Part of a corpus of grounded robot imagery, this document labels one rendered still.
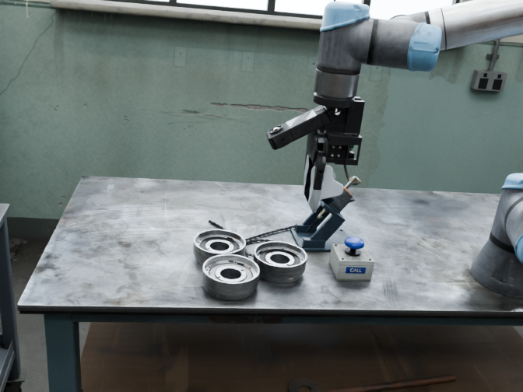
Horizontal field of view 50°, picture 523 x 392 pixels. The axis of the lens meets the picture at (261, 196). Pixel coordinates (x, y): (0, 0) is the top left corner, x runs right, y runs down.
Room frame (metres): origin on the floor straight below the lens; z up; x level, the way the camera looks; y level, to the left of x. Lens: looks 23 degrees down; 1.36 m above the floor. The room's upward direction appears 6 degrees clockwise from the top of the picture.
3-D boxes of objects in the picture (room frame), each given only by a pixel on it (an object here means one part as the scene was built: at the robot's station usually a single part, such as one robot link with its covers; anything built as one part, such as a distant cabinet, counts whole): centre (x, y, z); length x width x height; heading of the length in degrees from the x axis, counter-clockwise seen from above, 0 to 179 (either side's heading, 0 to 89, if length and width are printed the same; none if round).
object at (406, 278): (1.16, -0.16, 0.79); 1.20 x 0.60 x 0.02; 99
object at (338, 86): (0.97, -0.11, 1.18); 0.08 x 0.08 x 0.05
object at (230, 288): (0.89, 0.04, 0.82); 0.10 x 0.10 x 0.04
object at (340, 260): (0.99, -0.20, 0.82); 0.08 x 0.07 x 0.05; 99
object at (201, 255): (0.99, 0.07, 0.82); 0.10 x 0.10 x 0.04
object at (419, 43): (0.96, -0.21, 1.26); 0.11 x 0.11 x 0.08; 81
